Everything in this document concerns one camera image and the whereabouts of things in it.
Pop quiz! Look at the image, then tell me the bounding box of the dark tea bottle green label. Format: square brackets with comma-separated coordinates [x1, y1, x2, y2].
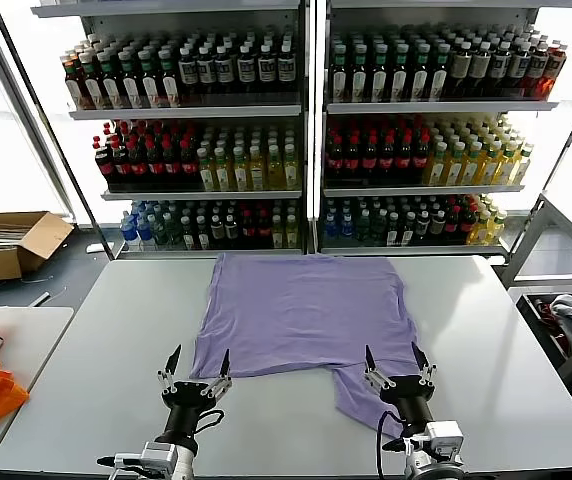
[411, 43, 432, 103]
[99, 52, 121, 110]
[370, 43, 391, 103]
[390, 43, 411, 103]
[79, 52, 101, 110]
[329, 43, 350, 103]
[159, 47, 181, 108]
[349, 43, 370, 103]
[139, 48, 161, 108]
[430, 43, 452, 103]
[119, 49, 141, 109]

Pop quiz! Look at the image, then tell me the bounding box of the dark drink bottle navy label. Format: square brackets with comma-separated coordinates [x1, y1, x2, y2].
[508, 40, 531, 99]
[488, 40, 512, 99]
[197, 44, 217, 104]
[214, 44, 235, 104]
[178, 45, 200, 104]
[257, 43, 277, 103]
[237, 43, 257, 103]
[277, 42, 297, 103]

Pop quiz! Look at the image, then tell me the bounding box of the grey metal shelf unit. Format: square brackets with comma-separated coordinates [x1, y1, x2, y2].
[30, 0, 313, 261]
[315, 0, 572, 259]

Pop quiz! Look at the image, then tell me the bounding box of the dark drink bottle beige label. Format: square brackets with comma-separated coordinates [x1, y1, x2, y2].
[449, 41, 473, 100]
[468, 41, 493, 100]

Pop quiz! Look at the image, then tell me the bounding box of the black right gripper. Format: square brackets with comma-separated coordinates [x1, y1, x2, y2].
[363, 341, 438, 436]

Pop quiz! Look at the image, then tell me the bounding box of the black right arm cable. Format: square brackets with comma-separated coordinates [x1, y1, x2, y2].
[375, 409, 410, 479]

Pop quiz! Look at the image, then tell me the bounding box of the white side table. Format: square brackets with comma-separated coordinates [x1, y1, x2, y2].
[0, 305, 76, 480]

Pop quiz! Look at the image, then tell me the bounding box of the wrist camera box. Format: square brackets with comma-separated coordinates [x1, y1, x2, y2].
[424, 420, 466, 455]
[139, 441, 176, 470]

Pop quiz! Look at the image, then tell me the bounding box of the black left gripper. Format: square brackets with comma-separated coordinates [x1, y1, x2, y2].
[157, 343, 234, 442]

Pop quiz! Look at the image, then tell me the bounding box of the yellow juice bottle green label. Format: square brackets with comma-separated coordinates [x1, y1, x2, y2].
[460, 142, 484, 187]
[266, 145, 286, 191]
[511, 143, 536, 186]
[214, 148, 232, 192]
[443, 142, 467, 187]
[494, 143, 519, 186]
[468, 209, 491, 246]
[248, 146, 267, 191]
[478, 142, 502, 187]
[283, 144, 301, 191]
[485, 210, 508, 246]
[198, 148, 216, 192]
[424, 142, 449, 187]
[231, 147, 250, 192]

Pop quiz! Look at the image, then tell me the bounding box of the red crumpled garment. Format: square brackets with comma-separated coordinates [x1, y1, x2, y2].
[533, 297, 570, 351]

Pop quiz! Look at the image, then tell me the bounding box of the yellow-green drink bottle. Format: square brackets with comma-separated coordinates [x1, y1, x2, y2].
[284, 214, 300, 250]
[270, 214, 286, 250]

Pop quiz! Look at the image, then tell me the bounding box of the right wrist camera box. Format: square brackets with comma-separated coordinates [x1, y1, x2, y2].
[424, 420, 466, 455]

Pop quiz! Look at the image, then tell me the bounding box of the white strips bundle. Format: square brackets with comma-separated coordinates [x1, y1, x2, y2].
[0, 225, 35, 250]

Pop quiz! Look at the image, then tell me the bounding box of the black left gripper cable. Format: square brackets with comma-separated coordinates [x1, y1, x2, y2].
[191, 408, 226, 435]

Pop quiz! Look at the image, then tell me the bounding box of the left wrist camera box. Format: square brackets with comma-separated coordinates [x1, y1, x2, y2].
[139, 441, 176, 470]

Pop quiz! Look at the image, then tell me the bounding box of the purple T-shirt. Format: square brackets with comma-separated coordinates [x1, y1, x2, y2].
[188, 252, 420, 444]

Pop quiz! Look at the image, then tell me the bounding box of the left camera cable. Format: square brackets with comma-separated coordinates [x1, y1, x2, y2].
[96, 452, 143, 469]

